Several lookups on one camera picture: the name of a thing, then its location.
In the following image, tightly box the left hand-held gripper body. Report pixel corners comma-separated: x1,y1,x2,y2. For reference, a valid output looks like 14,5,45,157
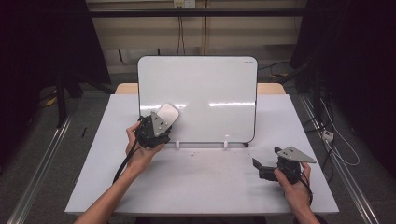
135,111,173,149

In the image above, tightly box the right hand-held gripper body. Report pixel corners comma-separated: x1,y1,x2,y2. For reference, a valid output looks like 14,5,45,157
257,146,318,185

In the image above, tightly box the white whiteboard eraser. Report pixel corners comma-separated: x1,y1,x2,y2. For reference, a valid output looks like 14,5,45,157
156,103,180,129

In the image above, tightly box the white whiteboard with black frame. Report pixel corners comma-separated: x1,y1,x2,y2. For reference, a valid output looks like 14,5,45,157
136,55,259,148

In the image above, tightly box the person's left hand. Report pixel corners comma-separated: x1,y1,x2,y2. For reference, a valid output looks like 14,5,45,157
124,120,165,172

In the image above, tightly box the person's right hand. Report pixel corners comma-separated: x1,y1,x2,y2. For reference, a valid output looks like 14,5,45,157
273,161,313,213

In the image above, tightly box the white power strip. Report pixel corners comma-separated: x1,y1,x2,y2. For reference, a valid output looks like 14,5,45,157
321,129,335,143

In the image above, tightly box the wooden table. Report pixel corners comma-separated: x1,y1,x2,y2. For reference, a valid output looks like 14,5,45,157
115,82,286,95

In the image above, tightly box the black metal stand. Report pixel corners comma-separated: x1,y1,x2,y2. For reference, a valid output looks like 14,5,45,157
54,72,84,129

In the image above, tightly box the black curtain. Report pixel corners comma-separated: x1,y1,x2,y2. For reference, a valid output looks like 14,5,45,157
0,0,112,162
289,0,396,171

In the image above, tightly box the black horizontal bar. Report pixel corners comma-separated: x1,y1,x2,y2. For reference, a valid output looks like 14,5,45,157
88,8,307,19

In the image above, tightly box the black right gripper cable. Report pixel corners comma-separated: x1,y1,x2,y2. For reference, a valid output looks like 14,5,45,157
298,171,314,207

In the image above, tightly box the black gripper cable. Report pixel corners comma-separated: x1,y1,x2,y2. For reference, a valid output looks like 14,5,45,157
298,171,314,207
112,138,142,185

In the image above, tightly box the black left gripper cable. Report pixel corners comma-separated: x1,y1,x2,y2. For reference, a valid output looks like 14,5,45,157
112,138,142,185

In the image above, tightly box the aluminium floor rail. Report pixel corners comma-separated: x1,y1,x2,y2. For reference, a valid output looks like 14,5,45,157
7,114,75,224
299,93,380,224

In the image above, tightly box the white cable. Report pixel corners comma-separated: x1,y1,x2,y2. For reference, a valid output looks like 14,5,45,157
319,98,361,167

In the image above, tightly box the black hanging cable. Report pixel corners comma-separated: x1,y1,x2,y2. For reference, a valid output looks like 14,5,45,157
177,16,187,56

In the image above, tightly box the white wall socket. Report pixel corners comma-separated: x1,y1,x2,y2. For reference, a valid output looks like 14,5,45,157
173,0,197,9

